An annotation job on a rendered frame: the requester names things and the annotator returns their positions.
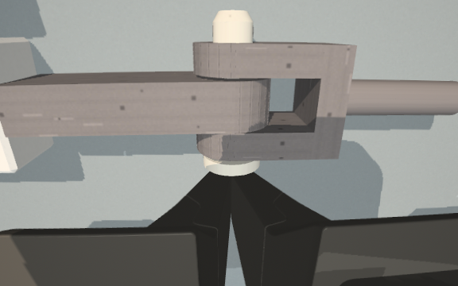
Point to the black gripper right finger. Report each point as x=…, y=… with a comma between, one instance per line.
x=283, y=243

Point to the grey metal clevis fork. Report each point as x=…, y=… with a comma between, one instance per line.
x=324, y=94

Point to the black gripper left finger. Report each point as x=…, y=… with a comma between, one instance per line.
x=186, y=246

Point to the cream headed pin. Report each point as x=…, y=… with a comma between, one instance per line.
x=232, y=26

